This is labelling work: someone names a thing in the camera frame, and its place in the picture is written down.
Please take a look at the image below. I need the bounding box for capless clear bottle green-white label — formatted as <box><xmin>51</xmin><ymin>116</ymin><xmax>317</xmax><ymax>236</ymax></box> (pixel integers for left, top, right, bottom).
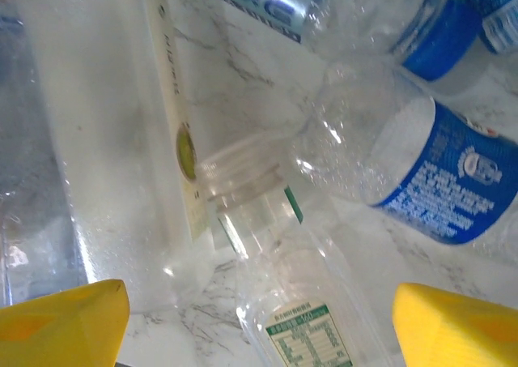
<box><xmin>197</xmin><ymin>134</ymin><xmax>389</xmax><ymax>367</ymax></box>

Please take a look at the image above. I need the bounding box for clear bottle cream label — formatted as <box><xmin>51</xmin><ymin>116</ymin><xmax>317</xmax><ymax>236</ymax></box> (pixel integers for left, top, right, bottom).
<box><xmin>11</xmin><ymin>0</ymin><xmax>218</xmax><ymax>315</ymax></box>

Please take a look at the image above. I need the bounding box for clear bottle blue label white cap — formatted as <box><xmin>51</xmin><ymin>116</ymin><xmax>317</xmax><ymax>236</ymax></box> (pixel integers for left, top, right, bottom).
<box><xmin>289</xmin><ymin>57</ymin><xmax>518</xmax><ymax>262</ymax></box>

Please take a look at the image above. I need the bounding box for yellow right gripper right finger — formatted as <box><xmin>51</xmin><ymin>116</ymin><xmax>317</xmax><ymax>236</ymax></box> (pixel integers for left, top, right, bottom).
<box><xmin>391</xmin><ymin>282</ymin><xmax>518</xmax><ymax>367</ymax></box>

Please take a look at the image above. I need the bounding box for clear plastic bottle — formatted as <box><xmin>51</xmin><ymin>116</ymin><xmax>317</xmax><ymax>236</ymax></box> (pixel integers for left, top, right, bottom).
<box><xmin>0</xmin><ymin>2</ymin><xmax>92</xmax><ymax>309</ymax></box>

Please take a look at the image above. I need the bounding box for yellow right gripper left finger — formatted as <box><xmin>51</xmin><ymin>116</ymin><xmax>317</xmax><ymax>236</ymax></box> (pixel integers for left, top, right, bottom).
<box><xmin>0</xmin><ymin>279</ymin><xmax>131</xmax><ymax>367</ymax></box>

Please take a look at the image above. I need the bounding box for clear bottle pale blue-print label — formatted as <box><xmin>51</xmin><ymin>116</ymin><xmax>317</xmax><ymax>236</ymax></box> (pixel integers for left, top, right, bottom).
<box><xmin>189</xmin><ymin>0</ymin><xmax>485</xmax><ymax>83</ymax></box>

